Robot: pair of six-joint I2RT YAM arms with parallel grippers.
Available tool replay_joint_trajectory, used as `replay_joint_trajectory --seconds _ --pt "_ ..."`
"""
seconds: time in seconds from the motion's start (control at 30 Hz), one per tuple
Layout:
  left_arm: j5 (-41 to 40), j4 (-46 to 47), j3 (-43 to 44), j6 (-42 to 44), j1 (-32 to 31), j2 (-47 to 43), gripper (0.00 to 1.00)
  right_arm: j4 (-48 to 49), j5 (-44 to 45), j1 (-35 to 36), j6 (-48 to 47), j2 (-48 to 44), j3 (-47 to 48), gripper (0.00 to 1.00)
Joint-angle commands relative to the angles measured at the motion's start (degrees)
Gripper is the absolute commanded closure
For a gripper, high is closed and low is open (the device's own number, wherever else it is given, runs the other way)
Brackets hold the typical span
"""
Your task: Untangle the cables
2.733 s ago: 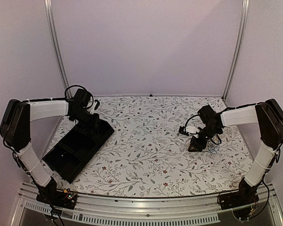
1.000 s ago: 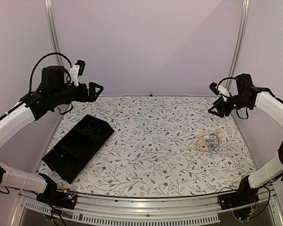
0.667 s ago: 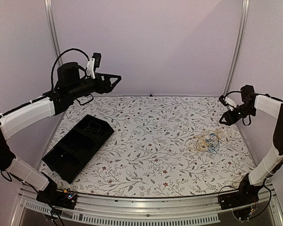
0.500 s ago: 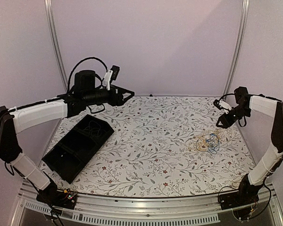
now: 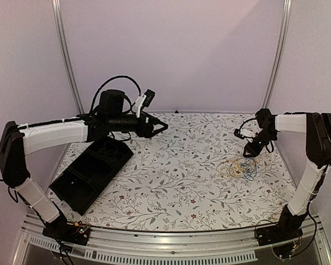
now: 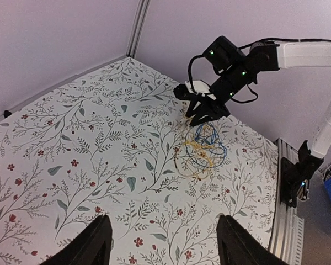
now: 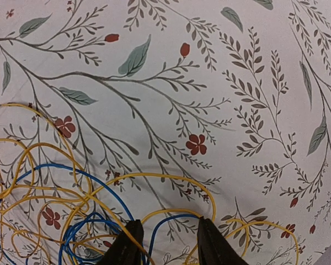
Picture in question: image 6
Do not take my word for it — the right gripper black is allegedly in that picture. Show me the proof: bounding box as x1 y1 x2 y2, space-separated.
185 65 258 127

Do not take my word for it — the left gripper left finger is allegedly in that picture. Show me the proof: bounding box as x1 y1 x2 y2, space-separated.
42 215 113 265

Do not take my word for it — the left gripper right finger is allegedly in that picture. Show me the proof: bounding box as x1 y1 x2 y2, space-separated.
216 215 285 265

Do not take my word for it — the blue cable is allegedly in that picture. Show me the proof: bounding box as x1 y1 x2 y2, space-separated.
186 123 228 168

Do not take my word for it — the yellow cable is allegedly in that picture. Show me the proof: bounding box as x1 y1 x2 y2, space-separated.
173 115 227 179

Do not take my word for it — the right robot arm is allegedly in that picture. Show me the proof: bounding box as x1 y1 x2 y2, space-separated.
185 36 331 160

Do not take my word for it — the floral table mat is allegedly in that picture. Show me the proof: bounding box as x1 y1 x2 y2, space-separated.
0 59 278 264

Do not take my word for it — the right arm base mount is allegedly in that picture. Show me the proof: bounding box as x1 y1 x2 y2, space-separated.
280 140 324 208

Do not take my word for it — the right aluminium corner post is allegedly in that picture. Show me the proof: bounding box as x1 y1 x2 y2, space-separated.
126 0 151 58

